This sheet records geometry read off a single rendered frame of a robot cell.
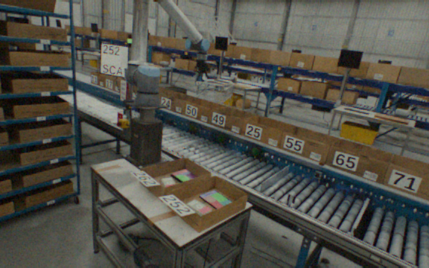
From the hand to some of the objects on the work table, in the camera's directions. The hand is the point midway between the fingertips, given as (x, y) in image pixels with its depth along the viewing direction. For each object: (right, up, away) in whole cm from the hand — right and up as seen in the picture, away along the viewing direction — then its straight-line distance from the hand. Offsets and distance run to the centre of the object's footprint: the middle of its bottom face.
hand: (200, 82), depth 245 cm
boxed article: (+4, -92, -92) cm, 130 cm away
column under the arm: (-42, -67, -36) cm, 87 cm away
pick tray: (-14, -81, -66) cm, 105 cm away
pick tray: (+8, -91, -87) cm, 126 cm away
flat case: (-6, -78, -60) cm, 99 cm away
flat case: (+14, -89, -80) cm, 121 cm away
